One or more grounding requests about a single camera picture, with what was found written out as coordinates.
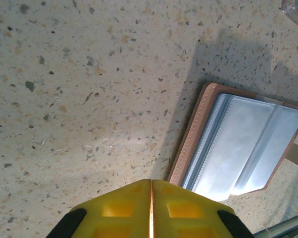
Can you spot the clear plastic tray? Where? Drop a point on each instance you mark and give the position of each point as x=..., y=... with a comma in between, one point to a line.
x=284, y=8

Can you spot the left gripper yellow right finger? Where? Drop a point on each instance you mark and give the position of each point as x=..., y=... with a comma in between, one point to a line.
x=188, y=215

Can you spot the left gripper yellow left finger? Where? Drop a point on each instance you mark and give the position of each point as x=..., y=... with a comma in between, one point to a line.
x=114, y=215

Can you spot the brown leather card holder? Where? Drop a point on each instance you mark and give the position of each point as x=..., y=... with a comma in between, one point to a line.
x=238, y=138

